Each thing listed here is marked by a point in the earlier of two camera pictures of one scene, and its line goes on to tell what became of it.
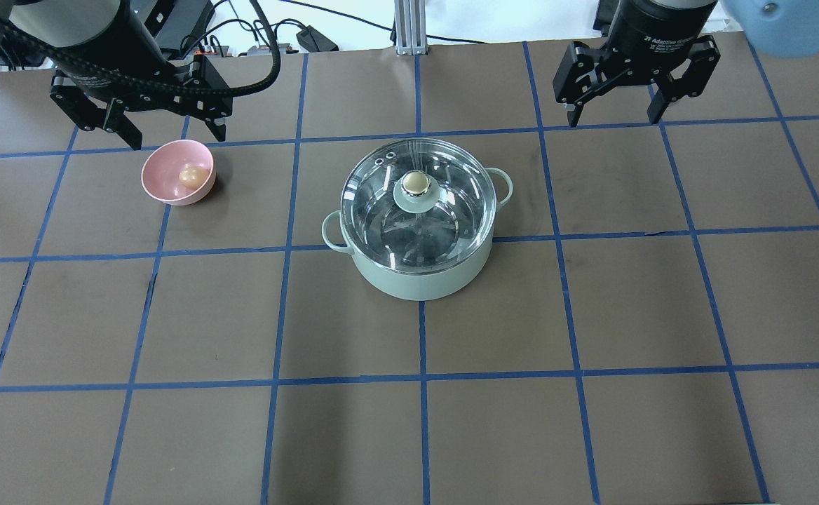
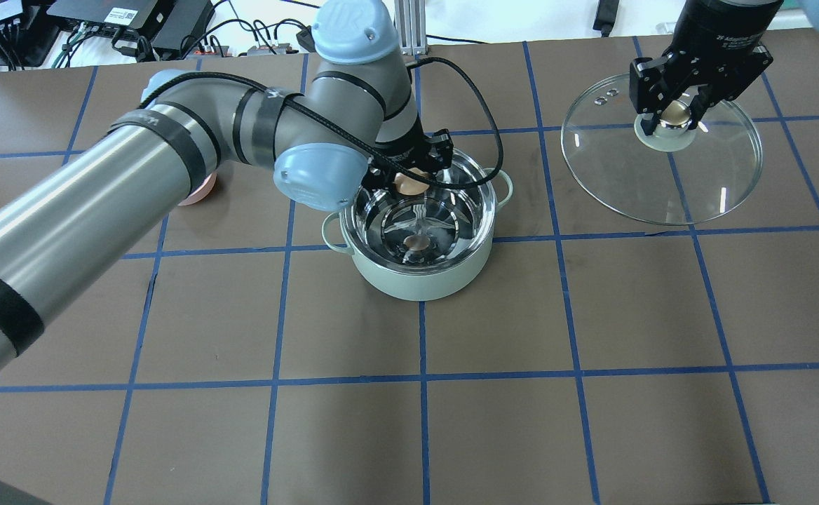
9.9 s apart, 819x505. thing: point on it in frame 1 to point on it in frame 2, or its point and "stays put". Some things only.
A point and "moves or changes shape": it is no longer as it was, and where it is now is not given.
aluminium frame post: x=410 y=27 stays put
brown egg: x=193 y=177 moves or changes shape
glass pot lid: x=418 y=205 to x=677 y=175
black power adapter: x=314 y=41 stays put
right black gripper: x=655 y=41 to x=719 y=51
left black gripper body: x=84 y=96 to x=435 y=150
